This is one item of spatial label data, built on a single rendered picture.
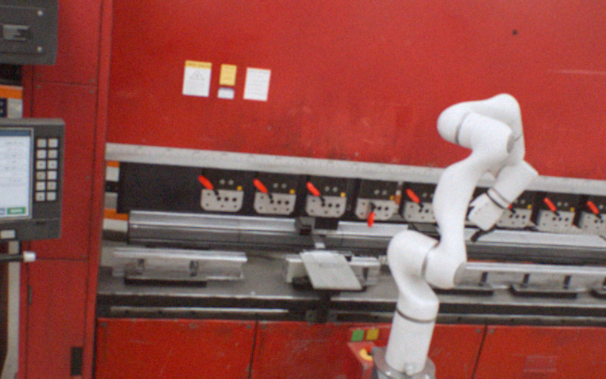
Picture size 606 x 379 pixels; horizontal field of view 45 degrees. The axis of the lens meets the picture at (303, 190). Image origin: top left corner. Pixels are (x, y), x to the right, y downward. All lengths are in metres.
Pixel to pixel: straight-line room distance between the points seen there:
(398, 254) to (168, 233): 1.22
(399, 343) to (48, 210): 1.10
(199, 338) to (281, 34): 1.17
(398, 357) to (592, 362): 1.48
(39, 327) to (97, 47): 0.99
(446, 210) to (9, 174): 1.22
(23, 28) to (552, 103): 1.94
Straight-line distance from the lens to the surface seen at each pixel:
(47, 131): 2.16
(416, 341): 2.23
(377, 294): 2.98
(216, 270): 2.87
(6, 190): 2.21
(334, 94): 2.68
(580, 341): 3.47
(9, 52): 2.11
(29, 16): 2.10
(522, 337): 3.31
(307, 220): 3.13
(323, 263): 2.81
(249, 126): 2.65
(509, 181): 2.52
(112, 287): 2.79
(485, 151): 2.08
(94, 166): 2.45
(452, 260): 2.09
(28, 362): 2.80
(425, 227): 3.30
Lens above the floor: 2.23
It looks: 20 degrees down
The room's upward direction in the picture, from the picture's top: 9 degrees clockwise
